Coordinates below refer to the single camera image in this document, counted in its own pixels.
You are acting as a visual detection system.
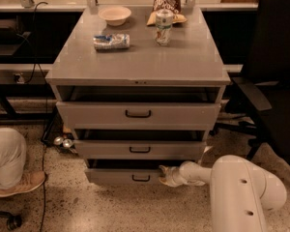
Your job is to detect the clear plastic water bottle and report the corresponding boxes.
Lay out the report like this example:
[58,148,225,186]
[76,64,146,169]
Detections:
[155,9,173,45]

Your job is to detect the person leg beige trousers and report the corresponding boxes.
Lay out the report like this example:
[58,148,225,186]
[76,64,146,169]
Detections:
[0,128,26,189]

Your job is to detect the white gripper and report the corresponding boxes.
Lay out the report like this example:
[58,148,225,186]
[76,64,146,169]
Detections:
[159,165,184,188]

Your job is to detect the grey top drawer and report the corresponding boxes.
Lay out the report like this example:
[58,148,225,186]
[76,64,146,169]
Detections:
[57,101,220,131]

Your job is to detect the black power cable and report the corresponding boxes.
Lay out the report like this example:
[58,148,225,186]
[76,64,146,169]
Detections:
[16,1,50,232]

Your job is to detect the long grey workbench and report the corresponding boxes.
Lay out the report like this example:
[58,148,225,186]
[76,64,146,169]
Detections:
[0,0,290,85]

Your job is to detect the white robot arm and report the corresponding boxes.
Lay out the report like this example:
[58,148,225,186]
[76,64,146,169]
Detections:
[159,155,287,232]

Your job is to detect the black chair caster base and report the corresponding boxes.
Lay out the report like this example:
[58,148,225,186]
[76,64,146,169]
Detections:
[0,211,22,231]

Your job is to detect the brown chip bag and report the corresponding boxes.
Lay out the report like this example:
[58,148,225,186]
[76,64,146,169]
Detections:
[147,0,187,26]

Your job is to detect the grey middle drawer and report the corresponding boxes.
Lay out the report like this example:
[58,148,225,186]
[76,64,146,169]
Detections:
[75,140,206,160]

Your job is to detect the grey bottom drawer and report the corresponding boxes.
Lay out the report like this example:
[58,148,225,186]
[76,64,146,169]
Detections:
[85,159,184,185]

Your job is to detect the silver can on floor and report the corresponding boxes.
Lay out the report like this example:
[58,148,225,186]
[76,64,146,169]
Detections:
[53,136,64,146]
[63,138,73,148]

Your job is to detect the tan sneaker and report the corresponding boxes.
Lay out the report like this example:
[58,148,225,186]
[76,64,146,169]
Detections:
[0,171,46,198]

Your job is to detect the grey drawer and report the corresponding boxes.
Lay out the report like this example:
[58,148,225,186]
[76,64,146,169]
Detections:
[57,101,220,131]
[85,159,184,185]
[75,140,206,160]

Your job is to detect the grey drawer cabinet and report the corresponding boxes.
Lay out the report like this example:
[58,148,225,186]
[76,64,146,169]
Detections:
[46,7,230,184]

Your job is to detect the white paper bowl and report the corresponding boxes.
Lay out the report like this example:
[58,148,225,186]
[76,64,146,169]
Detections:
[98,6,131,26]

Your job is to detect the black office chair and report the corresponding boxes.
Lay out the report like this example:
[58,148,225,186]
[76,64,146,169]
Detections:
[214,0,290,165]

